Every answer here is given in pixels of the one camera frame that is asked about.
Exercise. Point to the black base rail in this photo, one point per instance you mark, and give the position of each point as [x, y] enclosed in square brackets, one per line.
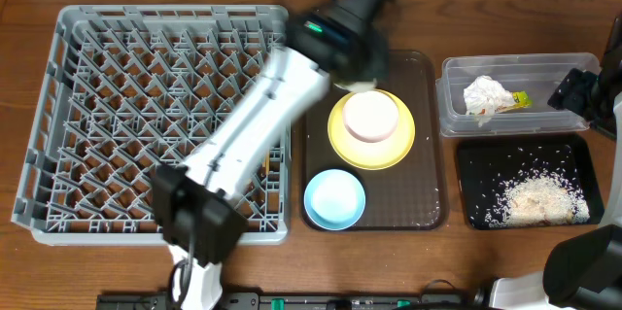
[254, 301]

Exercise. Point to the yellow green snack wrapper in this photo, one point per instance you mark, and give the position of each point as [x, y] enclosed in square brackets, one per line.
[521, 100]

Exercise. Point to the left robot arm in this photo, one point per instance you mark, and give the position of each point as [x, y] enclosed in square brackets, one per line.
[195, 202]

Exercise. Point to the clear plastic bin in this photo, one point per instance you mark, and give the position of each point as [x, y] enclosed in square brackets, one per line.
[537, 74]

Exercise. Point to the spilled rice pile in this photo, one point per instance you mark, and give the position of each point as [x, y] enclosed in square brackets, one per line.
[539, 187]

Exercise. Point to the white cup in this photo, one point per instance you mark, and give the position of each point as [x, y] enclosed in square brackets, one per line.
[356, 87]

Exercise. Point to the pink shallow bowl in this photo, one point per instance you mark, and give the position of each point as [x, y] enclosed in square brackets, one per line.
[370, 116]

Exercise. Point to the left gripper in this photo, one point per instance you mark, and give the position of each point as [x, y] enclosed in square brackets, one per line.
[362, 73]

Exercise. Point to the light blue bowl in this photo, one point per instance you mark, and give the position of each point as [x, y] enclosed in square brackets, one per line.
[334, 200]

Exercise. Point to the dark brown serving tray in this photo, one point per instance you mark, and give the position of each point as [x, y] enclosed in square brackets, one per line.
[410, 195]

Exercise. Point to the grey plastic dishwasher rack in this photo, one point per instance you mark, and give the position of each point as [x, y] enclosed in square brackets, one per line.
[127, 88]

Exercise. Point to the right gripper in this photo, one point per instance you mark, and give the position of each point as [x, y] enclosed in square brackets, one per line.
[570, 92]

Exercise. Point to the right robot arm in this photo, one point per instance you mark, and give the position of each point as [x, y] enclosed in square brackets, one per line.
[583, 272]

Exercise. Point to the wooden chopstick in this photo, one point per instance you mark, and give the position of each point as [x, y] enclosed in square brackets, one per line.
[266, 165]

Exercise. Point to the black rectangular tray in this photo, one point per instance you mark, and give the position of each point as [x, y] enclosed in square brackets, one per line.
[479, 160]

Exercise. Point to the white tissue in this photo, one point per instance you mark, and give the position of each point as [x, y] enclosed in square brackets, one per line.
[484, 97]

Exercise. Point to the yellow round plate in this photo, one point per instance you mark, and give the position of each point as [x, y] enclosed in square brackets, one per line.
[371, 156]

